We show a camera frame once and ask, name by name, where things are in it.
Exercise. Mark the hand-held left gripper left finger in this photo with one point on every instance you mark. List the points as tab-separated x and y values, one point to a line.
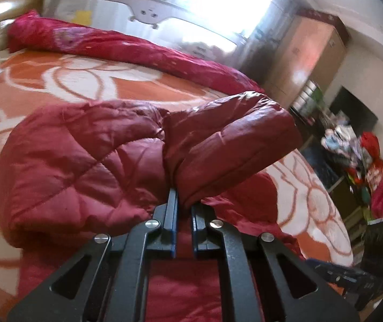
174	228

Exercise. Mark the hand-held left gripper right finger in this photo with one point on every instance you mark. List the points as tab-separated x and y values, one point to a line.
194	229

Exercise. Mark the dark red quilted jacket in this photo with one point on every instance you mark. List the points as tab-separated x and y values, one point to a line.
94	161

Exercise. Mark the pile of colourful clothes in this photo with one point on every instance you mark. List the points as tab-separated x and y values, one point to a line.
369	161

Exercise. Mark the shelf with small things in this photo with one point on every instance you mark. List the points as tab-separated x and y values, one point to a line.
309	100

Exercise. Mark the orange white floral blanket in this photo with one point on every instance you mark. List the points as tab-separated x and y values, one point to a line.
77	77

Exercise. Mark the red sequined quilt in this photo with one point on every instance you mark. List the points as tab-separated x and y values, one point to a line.
111	43

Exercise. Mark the dark flat screen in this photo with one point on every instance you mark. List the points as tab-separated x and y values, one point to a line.
352	110

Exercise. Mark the wooden wardrobe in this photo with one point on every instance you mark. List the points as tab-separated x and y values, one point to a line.
309	57

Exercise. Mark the wooden headboard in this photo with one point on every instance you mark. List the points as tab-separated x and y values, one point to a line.
7	3

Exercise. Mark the grey bed guard rail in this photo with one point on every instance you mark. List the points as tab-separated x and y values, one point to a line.
144	11

